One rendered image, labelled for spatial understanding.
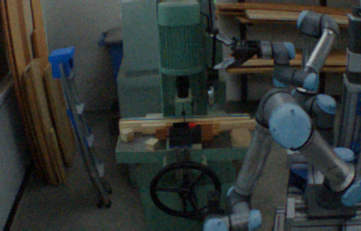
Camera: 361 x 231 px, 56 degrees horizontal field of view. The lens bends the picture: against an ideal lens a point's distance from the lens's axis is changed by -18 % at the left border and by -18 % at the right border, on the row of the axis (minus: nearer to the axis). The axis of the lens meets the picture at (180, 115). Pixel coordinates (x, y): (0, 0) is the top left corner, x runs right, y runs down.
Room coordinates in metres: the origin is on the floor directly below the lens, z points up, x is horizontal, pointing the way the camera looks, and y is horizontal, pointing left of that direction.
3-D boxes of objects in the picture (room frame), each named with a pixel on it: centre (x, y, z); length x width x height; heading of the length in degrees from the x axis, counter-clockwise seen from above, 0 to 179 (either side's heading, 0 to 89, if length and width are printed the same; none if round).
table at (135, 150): (1.52, -0.01, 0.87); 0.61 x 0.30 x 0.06; 88
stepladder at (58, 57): (2.30, 0.68, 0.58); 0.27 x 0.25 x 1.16; 94
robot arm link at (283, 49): (1.50, -0.43, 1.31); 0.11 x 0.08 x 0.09; 88
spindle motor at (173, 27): (1.63, -0.02, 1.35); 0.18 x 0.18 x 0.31
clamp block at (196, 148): (1.44, -0.01, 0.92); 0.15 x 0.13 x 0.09; 88
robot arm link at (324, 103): (1.59, -0.71, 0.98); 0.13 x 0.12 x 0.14; 44
